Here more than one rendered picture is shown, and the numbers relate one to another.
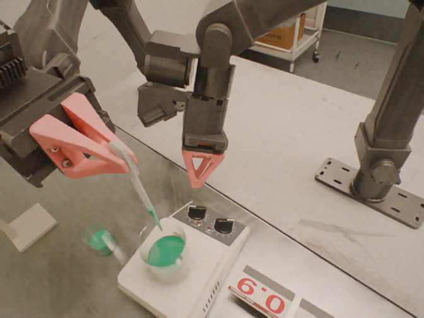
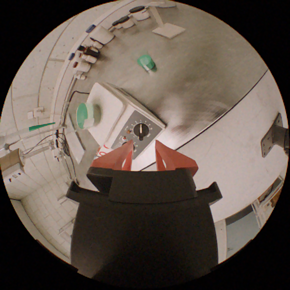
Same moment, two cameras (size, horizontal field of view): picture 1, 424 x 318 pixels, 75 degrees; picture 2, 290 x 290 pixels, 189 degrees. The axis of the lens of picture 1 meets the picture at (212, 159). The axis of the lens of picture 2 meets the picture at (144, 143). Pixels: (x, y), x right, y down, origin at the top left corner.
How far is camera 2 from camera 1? 0.44 m
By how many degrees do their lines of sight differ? 66
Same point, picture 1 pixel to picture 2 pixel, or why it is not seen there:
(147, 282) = (91, 100)
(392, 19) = (234, 221)
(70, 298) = (123, 60)
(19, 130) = not seen: outside the picture
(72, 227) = (165, 45)
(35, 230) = (164, 31)
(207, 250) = (100, 136)
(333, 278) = not seen: hidden behind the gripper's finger
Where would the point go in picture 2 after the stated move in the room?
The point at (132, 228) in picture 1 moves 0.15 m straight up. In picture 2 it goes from (158, 77) to (125, 38)
